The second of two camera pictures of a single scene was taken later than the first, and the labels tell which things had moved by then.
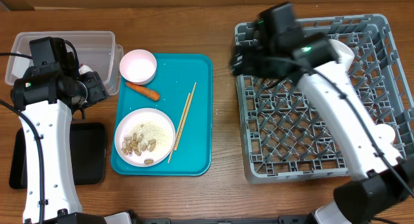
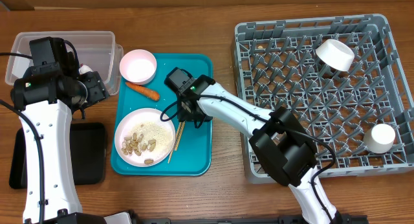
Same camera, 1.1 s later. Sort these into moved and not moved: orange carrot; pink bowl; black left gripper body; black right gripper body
Moved: black right gripper body
Not moved: black left gripper body; orange carrot; pink bowl
